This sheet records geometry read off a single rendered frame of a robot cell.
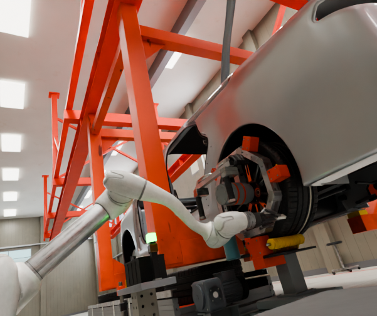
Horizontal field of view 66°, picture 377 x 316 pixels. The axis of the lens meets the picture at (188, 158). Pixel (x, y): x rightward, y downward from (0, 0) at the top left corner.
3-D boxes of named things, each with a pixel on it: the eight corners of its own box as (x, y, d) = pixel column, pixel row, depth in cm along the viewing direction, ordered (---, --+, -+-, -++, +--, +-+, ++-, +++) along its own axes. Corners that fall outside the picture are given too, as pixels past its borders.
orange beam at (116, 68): (133, 44, 282) (131, 35, 287) (122, 42, 278) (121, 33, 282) (98, 134, 422) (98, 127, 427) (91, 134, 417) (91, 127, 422)
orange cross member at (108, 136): (244, 155, 537) (238, 136, 553) (102, 153, 414) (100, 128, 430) (240, 158, 546) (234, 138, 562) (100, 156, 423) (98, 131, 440)
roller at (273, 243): (309, 242, 169) (305, 232, 171) (271, 249, 155) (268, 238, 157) (302, 244, 173) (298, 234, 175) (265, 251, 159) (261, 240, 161)
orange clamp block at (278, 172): (280, 182, 162) (291, 176, 155) (269, 182, 159) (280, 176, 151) (276, 170, 165) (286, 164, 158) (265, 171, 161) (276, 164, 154)
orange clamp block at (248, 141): (258, 152, 178) (260, 137, 177) (248, 151, 175) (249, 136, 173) (250, 150, 184) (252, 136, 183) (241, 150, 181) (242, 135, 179)
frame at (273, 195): (293, 224, 152) (262, 134, 174) (283, 225, 149) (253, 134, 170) (235, 244, 195) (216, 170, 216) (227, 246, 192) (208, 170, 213)
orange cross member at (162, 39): (329, 91, 384) (317, 67, 401) (144, 57, 262) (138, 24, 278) (321, 96, 394) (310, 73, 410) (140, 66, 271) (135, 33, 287)
